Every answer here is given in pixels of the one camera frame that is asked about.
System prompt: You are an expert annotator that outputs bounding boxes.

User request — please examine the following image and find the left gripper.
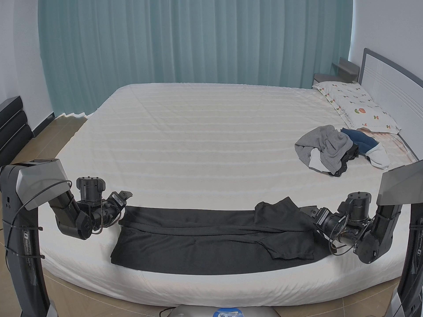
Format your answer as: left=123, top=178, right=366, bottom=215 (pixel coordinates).
left=98, top=190, right=134, bottom=224

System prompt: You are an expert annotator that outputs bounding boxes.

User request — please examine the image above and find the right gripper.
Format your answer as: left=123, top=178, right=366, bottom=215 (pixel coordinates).
left=311, top=207, right=340, bottom=236

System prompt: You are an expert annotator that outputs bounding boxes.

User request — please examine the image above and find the black T-shirt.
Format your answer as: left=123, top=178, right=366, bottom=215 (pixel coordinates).
left=110, top=196, right=331, bottom=275

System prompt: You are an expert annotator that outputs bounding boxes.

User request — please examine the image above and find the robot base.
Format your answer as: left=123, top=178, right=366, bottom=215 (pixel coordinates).
left=169, top=304, right=276, bottom=317

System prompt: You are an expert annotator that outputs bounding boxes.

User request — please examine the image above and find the pile of clothes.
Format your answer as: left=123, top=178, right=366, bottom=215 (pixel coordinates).
left=294, top=125, right=390, bottom=177

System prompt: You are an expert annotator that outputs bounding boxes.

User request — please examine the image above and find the bed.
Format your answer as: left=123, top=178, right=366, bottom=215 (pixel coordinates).
left=41, top=48, right=423, bottom=308

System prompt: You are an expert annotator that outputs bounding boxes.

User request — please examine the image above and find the white printed pillow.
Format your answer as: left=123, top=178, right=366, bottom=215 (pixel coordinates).
left=312, top=81, right=402, bottom=135

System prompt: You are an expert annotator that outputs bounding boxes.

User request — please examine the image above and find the black chest of drawers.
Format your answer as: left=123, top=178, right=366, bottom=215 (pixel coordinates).
left=0, top=96, right=33, bottom=168

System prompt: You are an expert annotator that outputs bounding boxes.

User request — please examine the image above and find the grey bedside table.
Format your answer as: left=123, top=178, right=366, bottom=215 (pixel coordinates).
left=313, top=57, right=360, bottom=85

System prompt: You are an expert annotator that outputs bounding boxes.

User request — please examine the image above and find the blue-green curtain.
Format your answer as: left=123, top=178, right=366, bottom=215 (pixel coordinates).
left=38, top=0, right=353, bottom=116

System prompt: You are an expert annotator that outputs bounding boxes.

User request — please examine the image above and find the black cable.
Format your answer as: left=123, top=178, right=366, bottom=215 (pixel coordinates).
left=5, top=180, right=72, bottom=253

